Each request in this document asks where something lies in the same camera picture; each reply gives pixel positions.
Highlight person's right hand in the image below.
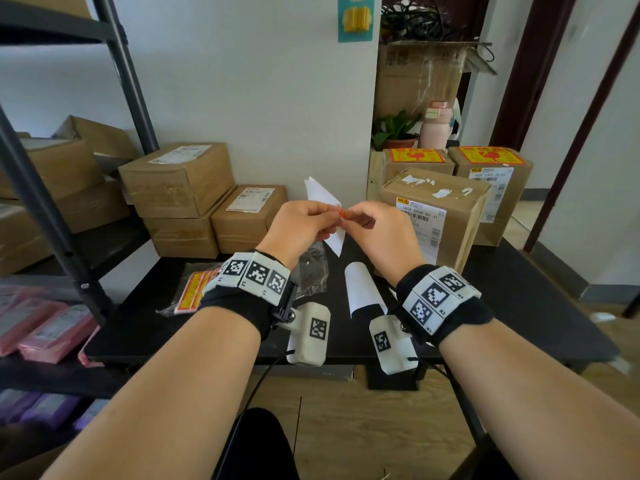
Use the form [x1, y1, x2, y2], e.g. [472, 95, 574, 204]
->
[342, 200, 426, 288]

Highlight person's left hand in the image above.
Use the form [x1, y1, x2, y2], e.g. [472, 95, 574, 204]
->
[255, 199, 346, 271]

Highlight clear plastic bag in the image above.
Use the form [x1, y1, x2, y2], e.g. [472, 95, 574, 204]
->
[157, 242, 331, 318]

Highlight stack of red yellow stickers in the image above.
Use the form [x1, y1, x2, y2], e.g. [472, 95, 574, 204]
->
[173, 268, 221, 315]

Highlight stack of cardboard boxes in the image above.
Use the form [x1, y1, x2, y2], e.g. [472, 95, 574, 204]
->
[118, 142, 236, 259]

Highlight small cardboard parcel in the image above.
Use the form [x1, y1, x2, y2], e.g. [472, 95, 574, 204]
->
[447, 146, 535, 247]

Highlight pile of cardboard boxes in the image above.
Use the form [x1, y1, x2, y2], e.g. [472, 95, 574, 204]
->
[0, 114, 139, 275]

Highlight large plain cardboard box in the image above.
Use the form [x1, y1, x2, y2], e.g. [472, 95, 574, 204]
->
[0, 0, 93, 18]

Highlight person's left forearm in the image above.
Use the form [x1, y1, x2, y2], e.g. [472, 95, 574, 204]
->
[42, 307, 261, 480]

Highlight person's black trousers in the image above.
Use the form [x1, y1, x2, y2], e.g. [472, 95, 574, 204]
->
[212, 407, 521, 480]

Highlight light wood cabinet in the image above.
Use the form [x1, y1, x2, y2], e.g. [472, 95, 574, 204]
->
[366, 149, 385, 201]

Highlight black wristband white markers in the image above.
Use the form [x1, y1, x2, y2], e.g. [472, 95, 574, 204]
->
[395, 264, 495, 348]
[197, 250, 299, 341]

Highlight potted green plant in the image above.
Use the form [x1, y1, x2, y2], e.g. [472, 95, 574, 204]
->
[372, 110, 421, 151]

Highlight pink water bottle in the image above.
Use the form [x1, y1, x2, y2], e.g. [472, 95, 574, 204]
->
[419, 100, 453, 151]

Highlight black metal shelf rack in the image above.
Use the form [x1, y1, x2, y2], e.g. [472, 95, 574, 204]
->
[0, 0, 161, 445]

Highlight pile of pink packets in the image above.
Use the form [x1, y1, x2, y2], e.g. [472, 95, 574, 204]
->
[0, 285, 103, 368]

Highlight black camera cable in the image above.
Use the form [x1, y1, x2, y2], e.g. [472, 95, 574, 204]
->
[407, 357, 451, 381]
[239, 349, 296, 425]

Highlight teal wall poster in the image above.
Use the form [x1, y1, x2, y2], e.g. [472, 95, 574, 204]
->
[337, 0, 376, 43]

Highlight thin dark brown door frame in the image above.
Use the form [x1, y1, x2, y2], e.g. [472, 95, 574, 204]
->
[522, 2, 640, 253]

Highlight yellow wall holder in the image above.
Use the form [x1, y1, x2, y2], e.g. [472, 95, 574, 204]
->
[342, 7, 373, 33]

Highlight thick dark brown door frame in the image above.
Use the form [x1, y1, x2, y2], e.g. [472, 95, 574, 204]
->
[489, 0, 579, 153]

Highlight bundle of black cables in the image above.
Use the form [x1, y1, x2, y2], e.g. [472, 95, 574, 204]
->
[381, 0, 496, 63]

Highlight large open box with cables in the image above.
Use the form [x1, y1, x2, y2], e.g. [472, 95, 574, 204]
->
[382, 0, 491, 115]

